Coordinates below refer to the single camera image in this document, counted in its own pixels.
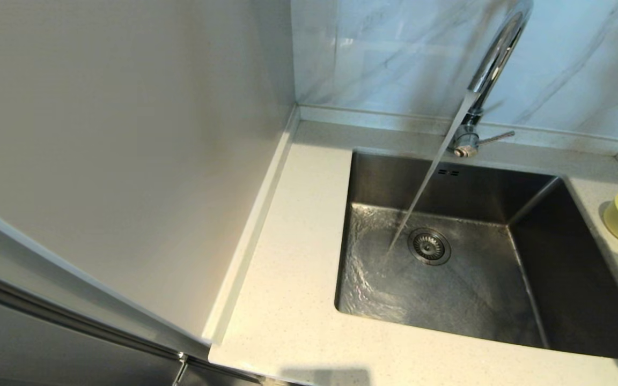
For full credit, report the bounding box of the chrome gooseneck faucet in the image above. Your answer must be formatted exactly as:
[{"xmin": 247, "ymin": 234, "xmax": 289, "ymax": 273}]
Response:
[{"xmin": 451, "ymin": 0, "xmax": 534, "ymax": 159}]

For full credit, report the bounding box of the stainless steel sink basin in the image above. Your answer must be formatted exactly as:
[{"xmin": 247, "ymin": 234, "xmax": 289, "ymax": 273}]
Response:
[{"xmin": 335, "ymin": 150, "xmax": 618, "ymax": 361}]

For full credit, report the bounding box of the round metal drain strainer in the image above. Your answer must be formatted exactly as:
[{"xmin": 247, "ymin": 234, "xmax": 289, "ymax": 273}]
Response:
[{"xmin": 408, "ymin": 228, "xmax": 452, "ymax": 266}]

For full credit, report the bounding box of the white tall cabinet panel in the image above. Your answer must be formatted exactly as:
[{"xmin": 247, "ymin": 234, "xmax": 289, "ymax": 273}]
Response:
[{"xmin": 0, "ymin": 0, "xmax": 300, "ymax": 346}]

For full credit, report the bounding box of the grey appliance door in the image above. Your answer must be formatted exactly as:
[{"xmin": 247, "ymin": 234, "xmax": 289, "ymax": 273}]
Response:
[{"xmin": 0, "ymin": 263, "xmax": 310, "ymax": 386}]

